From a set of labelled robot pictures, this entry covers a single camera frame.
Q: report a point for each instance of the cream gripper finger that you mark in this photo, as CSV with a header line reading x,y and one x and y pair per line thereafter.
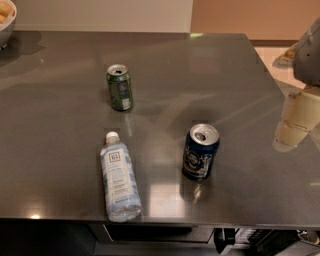
x,y
300,118

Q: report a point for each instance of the green soda can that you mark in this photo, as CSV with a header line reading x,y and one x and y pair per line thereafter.
x,y
119,84

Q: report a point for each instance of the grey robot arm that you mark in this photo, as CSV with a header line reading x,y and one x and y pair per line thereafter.
x,y
306,61

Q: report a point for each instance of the blue soda can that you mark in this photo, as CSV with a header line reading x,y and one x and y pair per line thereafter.
x,y
201,145

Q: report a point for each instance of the black device under counter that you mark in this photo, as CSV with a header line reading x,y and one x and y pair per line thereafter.
x,y
263,242

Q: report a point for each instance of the dark drawer under counter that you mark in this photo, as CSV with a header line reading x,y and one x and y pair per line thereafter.
x,y
157,233

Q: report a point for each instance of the clear plastic water bottle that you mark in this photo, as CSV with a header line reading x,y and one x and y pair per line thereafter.
x,y
121,193

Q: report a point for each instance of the white bowl with fruit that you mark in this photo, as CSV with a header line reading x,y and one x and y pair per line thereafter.
x,y
8,13

